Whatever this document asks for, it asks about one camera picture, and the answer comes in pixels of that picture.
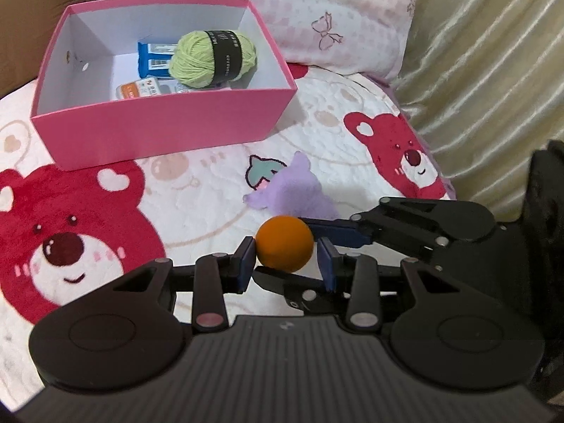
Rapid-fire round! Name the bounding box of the pink checked pillow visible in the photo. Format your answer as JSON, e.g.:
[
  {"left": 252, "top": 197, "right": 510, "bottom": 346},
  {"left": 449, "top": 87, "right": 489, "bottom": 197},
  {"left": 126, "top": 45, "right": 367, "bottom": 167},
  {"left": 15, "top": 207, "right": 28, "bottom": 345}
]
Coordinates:
[{"left": 99, "top": 0, "right": 420, "bottom": 85}]

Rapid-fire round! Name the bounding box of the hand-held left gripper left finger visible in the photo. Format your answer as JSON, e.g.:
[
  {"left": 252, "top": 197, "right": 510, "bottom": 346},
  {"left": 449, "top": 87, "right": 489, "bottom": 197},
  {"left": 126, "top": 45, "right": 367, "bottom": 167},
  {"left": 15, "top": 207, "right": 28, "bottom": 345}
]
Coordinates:
[{"left": 112, "top": 237, "right": 257, "bottom": 333}]

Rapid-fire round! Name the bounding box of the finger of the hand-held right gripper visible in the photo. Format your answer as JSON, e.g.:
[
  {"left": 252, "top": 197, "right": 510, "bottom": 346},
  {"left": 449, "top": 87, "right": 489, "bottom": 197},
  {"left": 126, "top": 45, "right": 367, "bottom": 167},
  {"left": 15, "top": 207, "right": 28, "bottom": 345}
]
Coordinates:
[
  {"left": 303, "top": 196, "right": 455, "bottom": 250},
  {"left": 253, "top": 240, "right": 444, "bottom": 316}
]

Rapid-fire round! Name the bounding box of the orange ball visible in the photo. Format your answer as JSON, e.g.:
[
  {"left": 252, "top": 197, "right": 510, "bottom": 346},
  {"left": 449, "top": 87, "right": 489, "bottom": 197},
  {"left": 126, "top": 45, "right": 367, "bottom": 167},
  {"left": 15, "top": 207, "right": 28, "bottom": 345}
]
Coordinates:
[{"left": 255, "top": 215, "right": 315, "bottom": 273}]

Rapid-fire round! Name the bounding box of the blue wet wipes packet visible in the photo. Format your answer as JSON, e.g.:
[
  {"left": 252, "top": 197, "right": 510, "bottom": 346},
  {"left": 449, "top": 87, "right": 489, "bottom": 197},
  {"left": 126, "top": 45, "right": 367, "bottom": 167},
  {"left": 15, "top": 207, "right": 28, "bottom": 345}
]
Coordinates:
[{"left": 136, "top": 41, "right": 179, "bottom": 80}]

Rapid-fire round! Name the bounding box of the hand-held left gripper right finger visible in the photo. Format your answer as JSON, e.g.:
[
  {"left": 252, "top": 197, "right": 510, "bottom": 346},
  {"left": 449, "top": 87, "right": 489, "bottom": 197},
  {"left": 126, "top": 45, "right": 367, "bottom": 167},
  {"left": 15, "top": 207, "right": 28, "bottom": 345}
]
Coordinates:
[{"left": 318, "top": 237, "right": 486, "bottom": 333}]

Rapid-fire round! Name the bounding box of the purple plush cloth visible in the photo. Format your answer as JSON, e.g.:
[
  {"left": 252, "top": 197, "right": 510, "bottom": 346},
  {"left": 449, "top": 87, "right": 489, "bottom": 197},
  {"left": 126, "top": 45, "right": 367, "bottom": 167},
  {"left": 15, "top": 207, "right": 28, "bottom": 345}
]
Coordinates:
[{"left": 243, "top": 151, "right": 338, "bottom": 221}]

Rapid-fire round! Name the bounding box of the small orange white packet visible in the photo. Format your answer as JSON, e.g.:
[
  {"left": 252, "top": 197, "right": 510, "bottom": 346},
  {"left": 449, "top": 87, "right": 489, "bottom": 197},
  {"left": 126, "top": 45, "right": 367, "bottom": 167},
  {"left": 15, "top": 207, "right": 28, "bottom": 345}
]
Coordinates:
[{"left": 115, "top": 76, "right": 175, "bottom": 101}]

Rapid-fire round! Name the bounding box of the brown pillow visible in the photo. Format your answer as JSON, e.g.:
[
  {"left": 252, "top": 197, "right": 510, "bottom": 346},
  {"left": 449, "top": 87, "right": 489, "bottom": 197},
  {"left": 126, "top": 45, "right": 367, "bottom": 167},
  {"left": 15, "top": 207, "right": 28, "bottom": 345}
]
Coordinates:
[{"left": 0, "top": 0, "right": 105, "bottom": 98}]

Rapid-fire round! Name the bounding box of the cream striped satin fabric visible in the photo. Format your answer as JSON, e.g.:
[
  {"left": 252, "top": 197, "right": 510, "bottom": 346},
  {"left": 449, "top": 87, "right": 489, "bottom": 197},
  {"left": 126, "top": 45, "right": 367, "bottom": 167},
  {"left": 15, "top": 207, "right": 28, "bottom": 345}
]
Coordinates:
[{"left": 391, "top": 0, "right": 564, "bottom": 222}]

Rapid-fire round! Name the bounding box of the pink cardboard box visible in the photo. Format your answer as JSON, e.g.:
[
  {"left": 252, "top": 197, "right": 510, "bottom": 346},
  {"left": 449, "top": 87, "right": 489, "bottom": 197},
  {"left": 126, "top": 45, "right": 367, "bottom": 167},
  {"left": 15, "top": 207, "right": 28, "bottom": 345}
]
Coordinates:
[{"left": 29, "top": 0, "right": 295, "bottom": 172}]

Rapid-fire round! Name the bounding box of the red bear printed blanket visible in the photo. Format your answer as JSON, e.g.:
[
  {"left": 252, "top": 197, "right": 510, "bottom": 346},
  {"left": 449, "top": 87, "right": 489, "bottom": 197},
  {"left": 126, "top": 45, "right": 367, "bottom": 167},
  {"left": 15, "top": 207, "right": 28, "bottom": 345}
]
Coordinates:
[{"left": 0, "top": 63, "right": 460, "bottom": 411}]

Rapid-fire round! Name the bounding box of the green yarn ball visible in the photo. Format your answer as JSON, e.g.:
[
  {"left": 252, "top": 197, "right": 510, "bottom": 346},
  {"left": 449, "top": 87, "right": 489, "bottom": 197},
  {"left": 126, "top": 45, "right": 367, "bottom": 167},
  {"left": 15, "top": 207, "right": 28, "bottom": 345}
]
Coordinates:
[{"left": 168, "top": 29, "right": 259, "bottom": 90}]

